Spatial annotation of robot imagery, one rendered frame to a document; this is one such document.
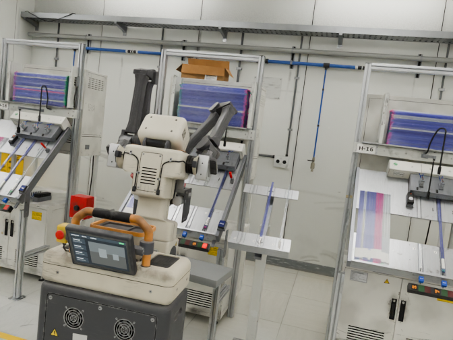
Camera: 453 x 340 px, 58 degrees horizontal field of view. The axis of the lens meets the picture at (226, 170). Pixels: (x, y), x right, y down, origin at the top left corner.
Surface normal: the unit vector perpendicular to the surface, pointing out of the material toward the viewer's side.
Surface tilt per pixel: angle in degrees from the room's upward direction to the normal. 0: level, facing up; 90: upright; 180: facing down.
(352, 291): 90
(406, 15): 90
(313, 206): 90
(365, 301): 90
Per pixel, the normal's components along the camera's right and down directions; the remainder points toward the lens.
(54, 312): -0.21, 0.07
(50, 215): 0.96, 0.14
